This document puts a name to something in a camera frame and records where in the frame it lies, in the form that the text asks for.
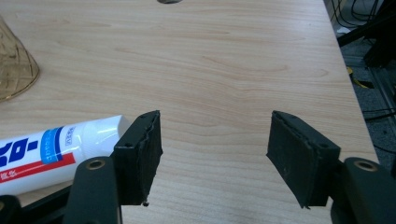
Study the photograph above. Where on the white toothpaste tube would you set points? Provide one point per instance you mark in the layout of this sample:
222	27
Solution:
46	155

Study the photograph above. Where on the black metal stand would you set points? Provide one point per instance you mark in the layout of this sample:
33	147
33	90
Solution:
379	34

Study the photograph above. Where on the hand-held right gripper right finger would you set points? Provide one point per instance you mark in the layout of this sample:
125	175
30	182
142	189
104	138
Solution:
300	155

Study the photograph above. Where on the dark round object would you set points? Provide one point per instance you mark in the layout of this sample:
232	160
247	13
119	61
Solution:
169	1

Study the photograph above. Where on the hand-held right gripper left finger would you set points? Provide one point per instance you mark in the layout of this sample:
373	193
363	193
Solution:
137	161

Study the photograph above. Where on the yellow and black object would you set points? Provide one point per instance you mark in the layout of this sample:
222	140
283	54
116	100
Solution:
358	81

